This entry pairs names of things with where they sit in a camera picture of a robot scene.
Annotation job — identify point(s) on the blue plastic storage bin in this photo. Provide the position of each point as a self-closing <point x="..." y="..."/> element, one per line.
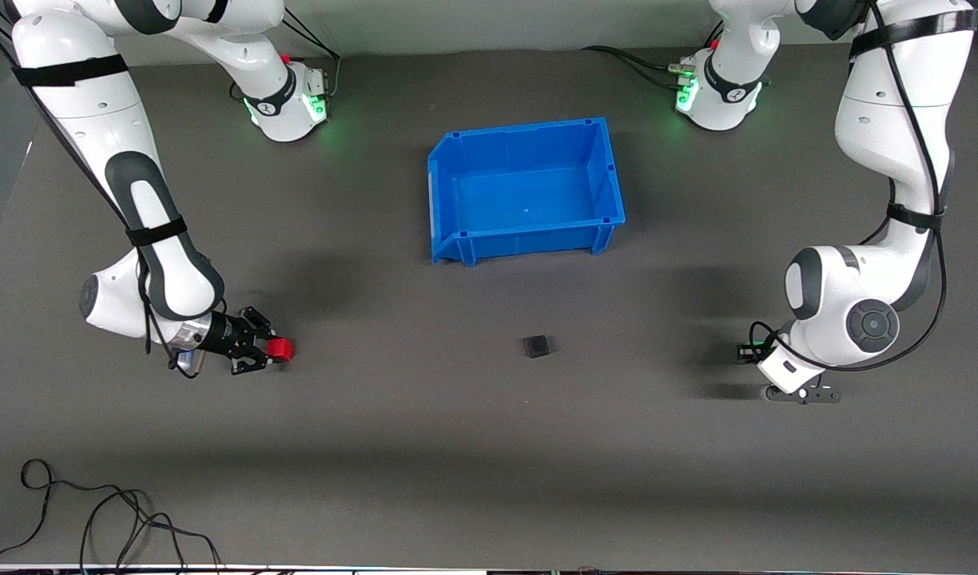
<point x="529" y="200"/>

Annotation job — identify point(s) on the black cube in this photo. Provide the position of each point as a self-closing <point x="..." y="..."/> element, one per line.
<point x="537" y="346"/>

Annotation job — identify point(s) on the red cube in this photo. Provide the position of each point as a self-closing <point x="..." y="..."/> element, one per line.
<point x="281" y="350"/>

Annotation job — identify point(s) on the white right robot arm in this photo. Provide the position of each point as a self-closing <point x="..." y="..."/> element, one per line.
<point x="97" y="104"/>

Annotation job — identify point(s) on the dark grey table mat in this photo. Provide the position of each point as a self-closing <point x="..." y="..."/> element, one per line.
<point x="457" y="447"/>

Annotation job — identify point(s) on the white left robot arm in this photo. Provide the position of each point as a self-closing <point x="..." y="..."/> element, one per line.
<point x="896" y="120"/>

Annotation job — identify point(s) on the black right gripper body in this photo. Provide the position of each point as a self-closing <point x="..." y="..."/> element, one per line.
<point x="227" y="335"/>

